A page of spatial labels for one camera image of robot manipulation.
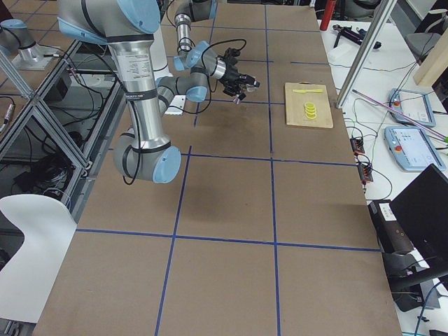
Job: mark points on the steel double jigger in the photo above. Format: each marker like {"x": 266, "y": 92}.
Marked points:
{"x": 239, "y": 98}

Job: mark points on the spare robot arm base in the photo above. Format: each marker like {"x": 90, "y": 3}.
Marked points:
{"x": 16, "y": 38}

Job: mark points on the yellow plastic knife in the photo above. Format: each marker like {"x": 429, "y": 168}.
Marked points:
{"x": 304, "y": 91}

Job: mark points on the bamboo cutting board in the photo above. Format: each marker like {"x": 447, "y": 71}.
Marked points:
{"x": 295, "y": 112}

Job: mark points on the red fire extinguisher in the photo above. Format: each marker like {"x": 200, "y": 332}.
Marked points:
{"x": 327, "y": 14}

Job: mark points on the far teach pendant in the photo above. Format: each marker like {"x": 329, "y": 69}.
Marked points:
{"x": 413, "y": 104}

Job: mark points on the teach pendant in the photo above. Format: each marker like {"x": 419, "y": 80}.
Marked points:
{"x": 413, "y": 104}
{"x": 412, "y": 149}

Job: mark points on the near teach pendant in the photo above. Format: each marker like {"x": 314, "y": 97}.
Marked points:
{"x": 412, "y": 149}

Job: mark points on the black computer box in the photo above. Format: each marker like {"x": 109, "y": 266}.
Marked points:
{"x": 390, "y": 233}

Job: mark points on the black monitor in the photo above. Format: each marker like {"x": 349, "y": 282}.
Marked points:
{"x": 421, "y": 210}

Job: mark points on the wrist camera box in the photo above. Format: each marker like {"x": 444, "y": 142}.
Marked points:
{"x": 231, "y": 55}

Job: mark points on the aluminium frame post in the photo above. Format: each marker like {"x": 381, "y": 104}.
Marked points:
{"x": 384, "y": 10}

